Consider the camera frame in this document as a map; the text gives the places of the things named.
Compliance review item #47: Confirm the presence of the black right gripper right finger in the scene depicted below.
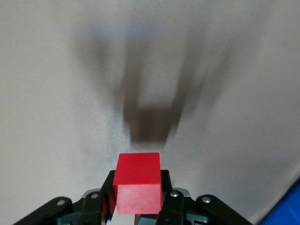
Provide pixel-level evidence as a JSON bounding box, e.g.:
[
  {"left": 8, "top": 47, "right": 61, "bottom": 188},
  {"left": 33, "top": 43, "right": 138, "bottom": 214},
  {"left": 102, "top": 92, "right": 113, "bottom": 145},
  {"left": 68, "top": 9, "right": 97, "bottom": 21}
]
[{"left": 157, "top": 169, "right": 253, "bottom": 225}]

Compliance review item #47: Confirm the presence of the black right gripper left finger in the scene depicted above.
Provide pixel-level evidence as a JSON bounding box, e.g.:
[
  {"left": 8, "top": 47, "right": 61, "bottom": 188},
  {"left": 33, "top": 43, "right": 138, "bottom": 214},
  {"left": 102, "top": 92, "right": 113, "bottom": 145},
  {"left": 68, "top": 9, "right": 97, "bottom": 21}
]
[{"left": 14, "top": 170, "right": 116, "bottom": 225}]

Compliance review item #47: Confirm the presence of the red cube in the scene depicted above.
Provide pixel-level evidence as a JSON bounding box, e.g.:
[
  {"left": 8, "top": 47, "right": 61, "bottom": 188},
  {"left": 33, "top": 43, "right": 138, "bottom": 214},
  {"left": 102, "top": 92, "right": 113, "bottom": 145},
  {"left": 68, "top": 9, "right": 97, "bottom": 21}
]
[{"left": 112, "top": 152, "right": 164, "bottom": 215}]

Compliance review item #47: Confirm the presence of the blue plastic storage bin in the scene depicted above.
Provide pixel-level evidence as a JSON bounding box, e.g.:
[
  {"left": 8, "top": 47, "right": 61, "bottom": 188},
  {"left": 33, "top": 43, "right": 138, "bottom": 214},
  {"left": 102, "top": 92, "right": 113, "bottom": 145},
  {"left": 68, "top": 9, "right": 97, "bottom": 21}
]
[{"left": 256, "top": 177, "right": 300, "bottom": 225}]

